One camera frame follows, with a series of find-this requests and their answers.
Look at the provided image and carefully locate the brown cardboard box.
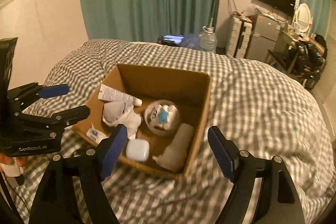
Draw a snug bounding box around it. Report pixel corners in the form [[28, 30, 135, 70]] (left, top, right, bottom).
[[73, 64, 211, 180]]

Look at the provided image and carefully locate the white oval vanity mirror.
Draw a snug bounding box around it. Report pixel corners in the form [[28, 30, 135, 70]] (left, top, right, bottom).
[[292, 3, 313, 34]]

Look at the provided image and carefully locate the grey mini fridge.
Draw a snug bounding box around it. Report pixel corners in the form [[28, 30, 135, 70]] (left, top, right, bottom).
[[245, 14, 280, 62]]

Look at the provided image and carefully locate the white storage drawer unit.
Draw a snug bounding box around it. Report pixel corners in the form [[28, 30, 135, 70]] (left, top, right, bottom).
[[226, 16, 253, 59]]

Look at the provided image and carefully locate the white plastic bottle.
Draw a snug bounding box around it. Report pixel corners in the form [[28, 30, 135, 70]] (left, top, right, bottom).
[[152, 123, 195, 173]]

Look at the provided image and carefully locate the blue Vinda tissue pack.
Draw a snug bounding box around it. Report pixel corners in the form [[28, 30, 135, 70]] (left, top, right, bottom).
[[86, 124, 108, 145]]

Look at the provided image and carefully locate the white toy with blue star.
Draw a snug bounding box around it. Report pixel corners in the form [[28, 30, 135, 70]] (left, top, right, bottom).
[[149, 105, 179, 131]]

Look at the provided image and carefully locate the wooden dressing desk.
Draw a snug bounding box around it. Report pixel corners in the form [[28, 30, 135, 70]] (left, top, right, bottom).
[[265, 31, 310, 85]]

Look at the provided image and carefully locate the operator hand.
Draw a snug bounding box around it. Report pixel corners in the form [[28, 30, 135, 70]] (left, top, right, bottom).
[[0, 153, 29, 168]]

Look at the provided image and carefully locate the black bag on desk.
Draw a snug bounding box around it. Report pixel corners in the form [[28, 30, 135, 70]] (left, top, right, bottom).
[[295, 34, 327, 90]]

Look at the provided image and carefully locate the clear water jug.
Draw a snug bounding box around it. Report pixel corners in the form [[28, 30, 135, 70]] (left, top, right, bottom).
[[199, 26, 218, 53]]

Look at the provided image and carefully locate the white earbuds case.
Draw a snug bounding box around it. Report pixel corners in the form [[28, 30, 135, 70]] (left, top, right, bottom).
[[125, 139, 150, 162]]

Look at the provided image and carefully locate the white cream tube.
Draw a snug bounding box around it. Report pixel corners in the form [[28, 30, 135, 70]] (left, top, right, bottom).
[[98, 84, 142, 107]]

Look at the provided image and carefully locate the white grey sock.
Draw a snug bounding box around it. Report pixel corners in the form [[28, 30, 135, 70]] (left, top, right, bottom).
[[102, 101, 142, 140]]

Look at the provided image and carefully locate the white tape roll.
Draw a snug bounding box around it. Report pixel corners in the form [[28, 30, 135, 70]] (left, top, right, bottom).
[[143, 100, 181, 137]]

